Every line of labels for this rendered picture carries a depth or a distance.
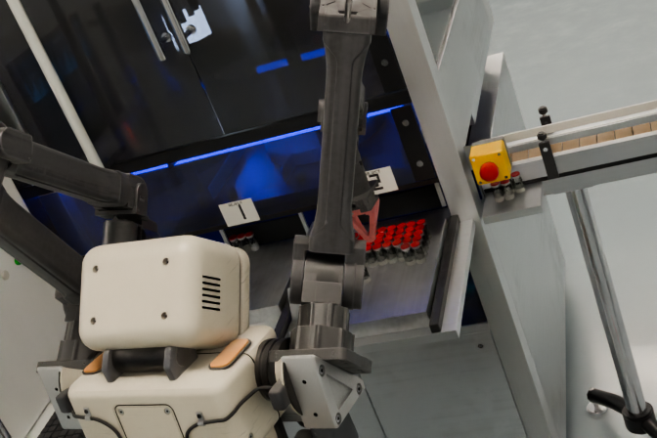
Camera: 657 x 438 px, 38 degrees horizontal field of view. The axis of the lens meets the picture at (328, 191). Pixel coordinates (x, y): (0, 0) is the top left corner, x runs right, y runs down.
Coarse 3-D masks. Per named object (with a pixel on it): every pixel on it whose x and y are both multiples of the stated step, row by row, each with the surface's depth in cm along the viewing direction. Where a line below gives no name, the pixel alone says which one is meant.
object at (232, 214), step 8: (240, 200) 222; (248, 200) 221; (224, 208) 224; (232, 208) 223; (248, 208) 222; (224, 216) 225; (232, 216) 224; (240, 216) 224; (248, 216) 223; (256, 216) 223; (232, 224) 225
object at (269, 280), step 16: (288, 240) 234; (256, 256) 232; (272, 256) 229; (288, 256) 226; (256, 272) 225; (272, 272) 222; (288, 272) 219; (256, 288) 218; (272, 288) 215; (256, 304) 211; (272, 304) 209; (256, 320) 204; (272, 320) 203
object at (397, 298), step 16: (432, 240) 209; (432, 256) 203; (384, 272) 204; (400, 272) 202; (416, 272) 200; (432, 272) 191; (368, 288) 201; (384, 288) 198; (400, 288) 196; (416, 288) 194; (432, 288) 187; (368, 304) 195; (384, 304) 193; (400, 304) 191; (416, 304) 189; (432, 304) 185; (352, 320) 192; (368, 320) 184; (384, 320) 183; (400, 320) 182; (416, 320) 181
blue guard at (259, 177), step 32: (320, 128) 208; (384, 128) 205; (192, 160) 219; (224, 160) 217; (256, 160) 216; (288, 160) 214; (320, 160) 212; (384, 160) 209; (160, 192) 225; (192, 192) 223; (224, 192) 222; (256, 192) 220; (288, 192) 218; (64, 224) 236; (96, 224) 234; (160, 224) 230; (192, 224) 228; (224, 224) 226
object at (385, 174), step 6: (378, 168) 210; (384, 168) 210; (390, 168) 209; (378, 174) 211; (384, 174) 210; (390, 174) 210; (384, 180) 211; (390, 180) 211; (384, 186) 212; (390, 186) 212; (396, 186) 211; (378, 192) 213; (384, 192) 213
